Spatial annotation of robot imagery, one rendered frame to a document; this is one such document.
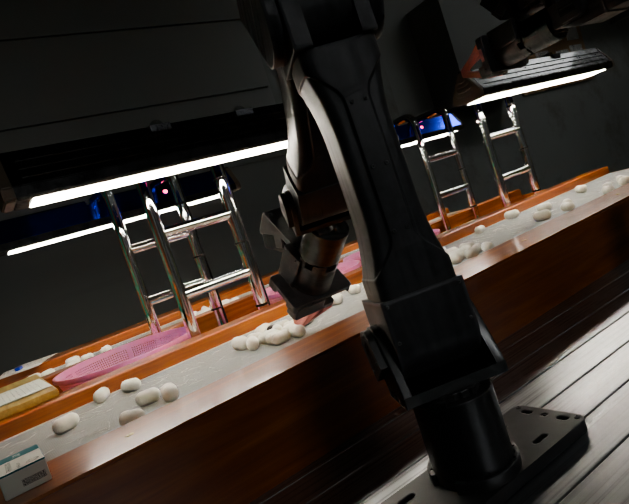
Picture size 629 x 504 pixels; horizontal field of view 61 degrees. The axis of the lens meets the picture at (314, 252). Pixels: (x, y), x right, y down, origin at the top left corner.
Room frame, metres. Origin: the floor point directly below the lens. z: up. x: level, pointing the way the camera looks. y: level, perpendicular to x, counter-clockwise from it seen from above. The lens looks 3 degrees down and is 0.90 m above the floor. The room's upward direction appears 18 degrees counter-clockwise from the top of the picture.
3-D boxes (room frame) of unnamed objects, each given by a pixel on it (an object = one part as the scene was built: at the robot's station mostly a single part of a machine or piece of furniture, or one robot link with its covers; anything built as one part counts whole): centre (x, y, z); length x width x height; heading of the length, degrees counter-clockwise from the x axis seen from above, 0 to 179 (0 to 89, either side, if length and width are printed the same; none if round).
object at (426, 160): (1.82, -0.45, 0.90); 0.20 x 0.19 x 0.45; 123
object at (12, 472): (0.45, 0.29, 0.77); 0.06 x 0.04 x 0.02; 33
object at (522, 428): (0.40, -0.07, 0.71); 0.20 x 0.07 x 0.08; 121
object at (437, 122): (1.89, -0.40, 1.08); 0.62 x 0.08 x 0.07; 123
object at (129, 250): (1.29, 0.37, 0.90); 0.20 x 0.19 x 0.45; 123
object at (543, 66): (1.41, -0.70, 1.08); 0.62 x 0.08 x 0.07; 123
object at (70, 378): (1.03, 0.41, 0.72); 0.27 x 0.27 x 0.10
